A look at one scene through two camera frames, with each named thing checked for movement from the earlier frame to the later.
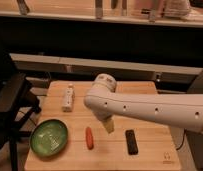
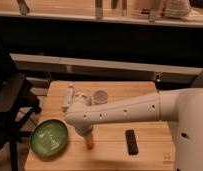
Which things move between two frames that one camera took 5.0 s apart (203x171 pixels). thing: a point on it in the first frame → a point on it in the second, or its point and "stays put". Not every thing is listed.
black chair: (15, 103) stays put
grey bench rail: (31, 63) stays put
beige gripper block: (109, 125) → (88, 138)
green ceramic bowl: (49, 137) stays put
